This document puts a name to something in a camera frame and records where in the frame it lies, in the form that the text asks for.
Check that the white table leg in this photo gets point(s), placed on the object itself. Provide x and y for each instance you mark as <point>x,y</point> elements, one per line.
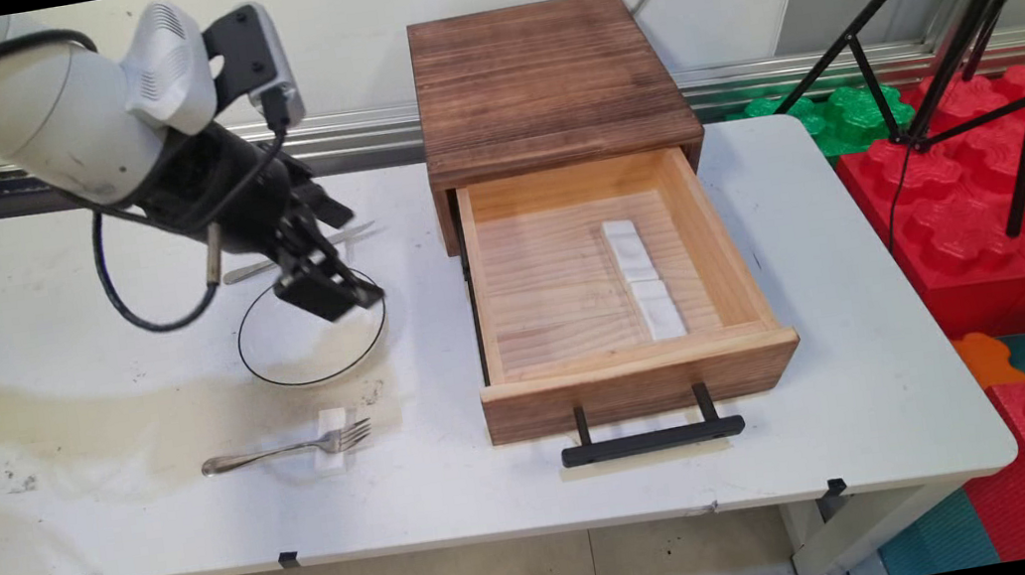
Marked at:
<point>858,535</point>

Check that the white ribbed camera mount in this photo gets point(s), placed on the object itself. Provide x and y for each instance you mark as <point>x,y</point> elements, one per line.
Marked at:
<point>166,70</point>

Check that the green foam block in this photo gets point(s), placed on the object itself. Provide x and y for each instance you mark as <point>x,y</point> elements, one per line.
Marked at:
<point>850,120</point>

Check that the white plate black rim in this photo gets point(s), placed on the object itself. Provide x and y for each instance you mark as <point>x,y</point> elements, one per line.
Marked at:
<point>312,356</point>

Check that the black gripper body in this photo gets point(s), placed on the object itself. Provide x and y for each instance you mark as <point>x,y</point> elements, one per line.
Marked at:
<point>228,192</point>

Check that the aluminium wall rail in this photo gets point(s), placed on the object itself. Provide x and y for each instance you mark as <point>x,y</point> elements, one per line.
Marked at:
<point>744,76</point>

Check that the orange foam piece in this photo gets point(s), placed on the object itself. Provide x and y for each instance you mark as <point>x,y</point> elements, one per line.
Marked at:
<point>986,359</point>

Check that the white ceramic cutlery rest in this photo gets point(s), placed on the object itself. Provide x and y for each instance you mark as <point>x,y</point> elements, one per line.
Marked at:
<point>628,251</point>
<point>661,309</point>
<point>332,459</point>

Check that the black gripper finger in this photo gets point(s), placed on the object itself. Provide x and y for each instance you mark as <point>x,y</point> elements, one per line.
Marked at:
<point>347,286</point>
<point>312,290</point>

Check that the silver metal knife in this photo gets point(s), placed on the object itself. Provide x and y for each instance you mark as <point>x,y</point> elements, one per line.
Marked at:
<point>249,270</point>

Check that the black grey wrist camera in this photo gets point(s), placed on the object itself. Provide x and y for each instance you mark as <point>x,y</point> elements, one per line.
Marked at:
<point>254,53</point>

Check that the dark wooden drawer cabinet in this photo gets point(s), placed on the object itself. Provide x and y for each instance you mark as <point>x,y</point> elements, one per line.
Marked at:
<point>544,82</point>

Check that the teal foam mat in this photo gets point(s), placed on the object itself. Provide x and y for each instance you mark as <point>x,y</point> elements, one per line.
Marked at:
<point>939,538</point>

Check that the silver metal fork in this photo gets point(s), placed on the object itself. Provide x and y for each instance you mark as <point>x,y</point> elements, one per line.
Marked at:
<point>333,440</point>

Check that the black table edge clip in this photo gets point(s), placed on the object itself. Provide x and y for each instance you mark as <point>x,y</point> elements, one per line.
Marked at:
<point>834,489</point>
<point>288,560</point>

